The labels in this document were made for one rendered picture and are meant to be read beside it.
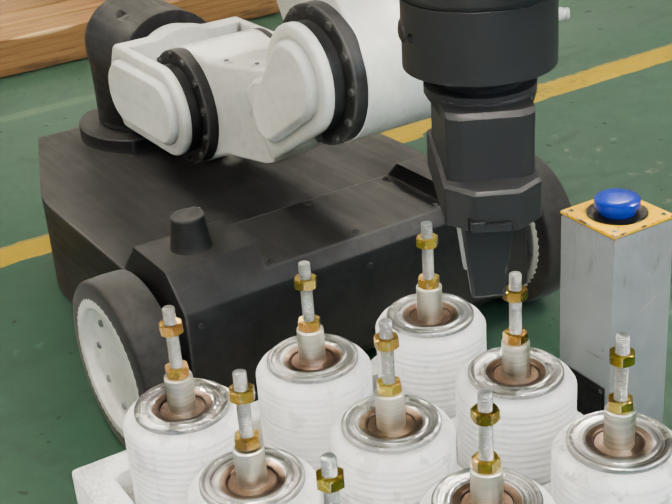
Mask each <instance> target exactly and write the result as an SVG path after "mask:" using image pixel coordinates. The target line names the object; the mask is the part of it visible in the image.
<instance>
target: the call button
mask: <svg viewBox="0 0 672 504"><path fill-rule="evenodd" d="M594 207H595V208H596V209H597V210H598V212H599V214H600V215H601V216H603V217H605V218H609V219H627V218H630V217H632V216H634V215H635V213H636V211H637V210H638V209H640V207H641V197H640V196H639V195H638V194H637V193H635V192H634V191H631V190H628V189H622V188H612V189H606V190H603V191H601V192H599V193H597V194H596V195H595V196H594Z"/></svg>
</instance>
